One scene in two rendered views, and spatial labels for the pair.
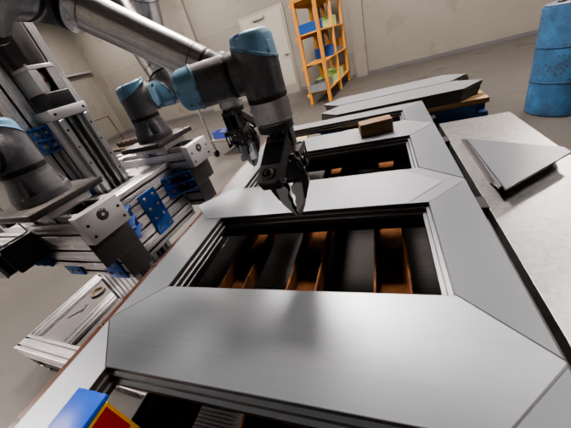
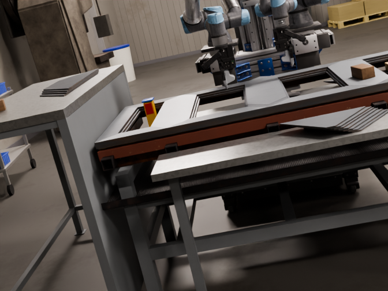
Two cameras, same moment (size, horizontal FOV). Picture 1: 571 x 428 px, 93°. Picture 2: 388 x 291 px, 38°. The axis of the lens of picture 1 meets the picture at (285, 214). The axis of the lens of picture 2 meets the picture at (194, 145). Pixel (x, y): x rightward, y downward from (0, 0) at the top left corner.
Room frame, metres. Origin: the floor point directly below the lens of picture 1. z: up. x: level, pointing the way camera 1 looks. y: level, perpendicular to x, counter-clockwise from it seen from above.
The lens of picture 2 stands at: (-0.50, -2.53, 1.38)
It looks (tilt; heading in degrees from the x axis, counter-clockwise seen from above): 15 degrees down; 72
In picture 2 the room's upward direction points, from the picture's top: 13 degrees counter-clockwise
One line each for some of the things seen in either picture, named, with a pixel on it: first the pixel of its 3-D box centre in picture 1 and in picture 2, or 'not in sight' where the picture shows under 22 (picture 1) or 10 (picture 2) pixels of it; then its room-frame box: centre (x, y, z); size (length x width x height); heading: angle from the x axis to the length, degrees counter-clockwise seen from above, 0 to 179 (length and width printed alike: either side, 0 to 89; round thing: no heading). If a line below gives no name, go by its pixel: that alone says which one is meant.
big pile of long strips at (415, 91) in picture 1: (392, 99); not in sight; (1.51, -0.76, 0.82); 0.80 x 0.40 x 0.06; 65
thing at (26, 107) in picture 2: not in sight; (45, 97); (-0.27, 0.46, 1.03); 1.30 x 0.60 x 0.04; 65
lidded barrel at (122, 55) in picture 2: not in sight; (120, 64); (1.87, 8.34, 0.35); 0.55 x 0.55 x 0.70
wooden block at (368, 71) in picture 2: (375, 126); (362, 71); (1.02, -0.44, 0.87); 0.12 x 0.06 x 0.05; 77
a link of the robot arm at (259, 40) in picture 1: (257, 67); (216, 25); (0.55, -0.03, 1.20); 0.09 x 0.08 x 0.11; 78
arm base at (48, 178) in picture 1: (33, 182); (218, 36); (0.84, 0.67, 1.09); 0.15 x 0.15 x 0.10
